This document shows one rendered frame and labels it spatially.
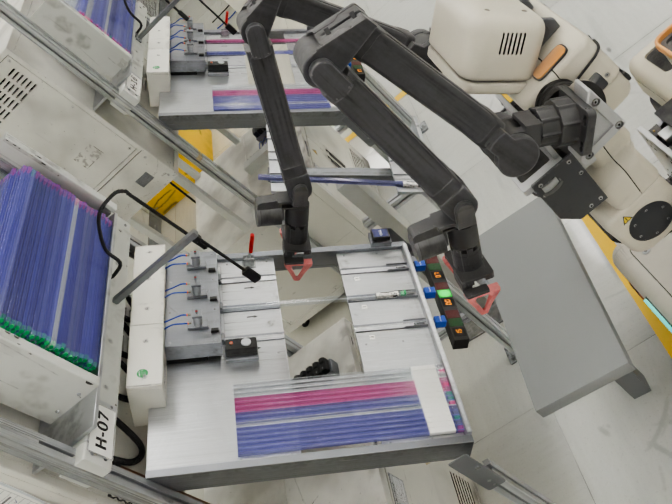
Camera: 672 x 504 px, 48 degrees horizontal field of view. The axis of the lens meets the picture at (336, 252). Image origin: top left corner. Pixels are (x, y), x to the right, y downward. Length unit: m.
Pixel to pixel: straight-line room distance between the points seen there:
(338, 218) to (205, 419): 1.49
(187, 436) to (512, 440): 1.22
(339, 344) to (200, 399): 0.65
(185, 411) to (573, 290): 0.97
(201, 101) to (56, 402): 1.50
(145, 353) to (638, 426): 1.42
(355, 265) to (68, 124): 1.19
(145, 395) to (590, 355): 1.01
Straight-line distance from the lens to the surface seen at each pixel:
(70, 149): 2.88
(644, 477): 2.38
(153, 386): 1.76
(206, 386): 1.84
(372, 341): 1.94
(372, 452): 1.71
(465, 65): 1.42
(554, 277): 2.01
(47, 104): 2.79
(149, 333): 1.87
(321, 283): 3.31
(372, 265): 2.14
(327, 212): 3.06
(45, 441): 1.58
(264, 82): 1.64
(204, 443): 1.75
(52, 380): 1.63
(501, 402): 2.69
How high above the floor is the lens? 2.09
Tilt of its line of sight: 35 degrees down
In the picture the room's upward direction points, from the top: 52 degrees counter-clockwise
